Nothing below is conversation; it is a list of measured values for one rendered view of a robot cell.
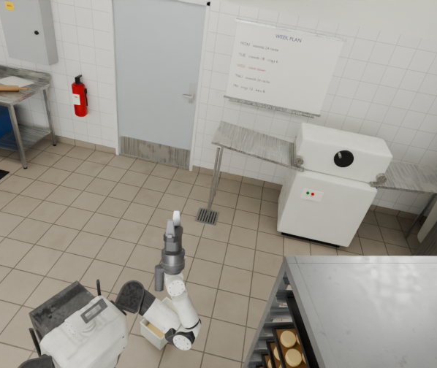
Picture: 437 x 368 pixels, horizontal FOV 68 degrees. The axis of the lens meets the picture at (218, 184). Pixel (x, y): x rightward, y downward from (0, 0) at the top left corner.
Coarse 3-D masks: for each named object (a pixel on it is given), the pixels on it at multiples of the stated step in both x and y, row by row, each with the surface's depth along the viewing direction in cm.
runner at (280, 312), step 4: (272, 308) 107; (276, 308) 107; (280, 308) 108; (284, 308) 108; (288, 308) 108; (272, 312) 108; (276, 312) 108; (280, 312) 109; (284, 312) 109; (288, 312) 109; (272, 316) 107; (276, 316) 107; (280, 316) 107; (284, 316) 108; (288, 316) 108
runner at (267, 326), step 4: (264, 324) 112; (268, 324) 113; (272, 324) 113; (276, 324) 113; (280, 324) 114; (284, 324) 114; (288, 324) 114; (292, 324) 115; (264, 328) 113; (268, 328) 113; (264, 332) 112; (268, 332) 112; (272, 332) 112
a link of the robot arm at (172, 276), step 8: (160, 264) 123; (184, 264) 123; (160, 272) 121; (168, 272) 120; (176, 272) 121; (160, 280) 121; (168, 280) 120; (176, 280) 119; (160, 288) 122; (168, 288) 118; (176, 288) 119; (184, 288) 121
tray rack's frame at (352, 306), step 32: (320, 256) 98; (352, 256) 100; (384, 256) 102; (416, 256) 104; (320, 288) 89; (352, 288) 90; (384, 288) 92; (416, 288) 94; (320, 320) 81; (352, 320) 82; (384, 320) 83; (416, 320) 85; (320, 352) 74; (352, 352) 75; (384, 352) 76; (416, 352) 77
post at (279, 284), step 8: (288, 256) 97; (280, 272) 100; (280, 280) 99; (280, 288) 102; (272, 296) 106; (272, 304) 106; (264, 312) 113; (264, 320) 112; (272, 320) 112; (256, 336) 120; (256, 344) 121; (248, 352) 129; (248, 360) 128
